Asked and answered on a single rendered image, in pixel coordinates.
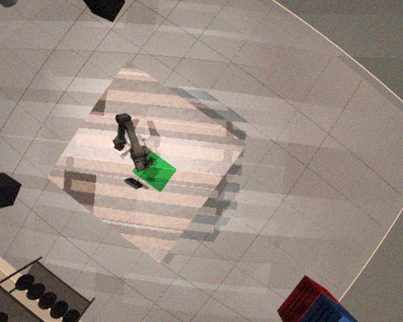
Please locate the green circuit board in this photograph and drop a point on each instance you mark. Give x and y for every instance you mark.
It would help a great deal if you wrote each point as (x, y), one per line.
(158, 174)

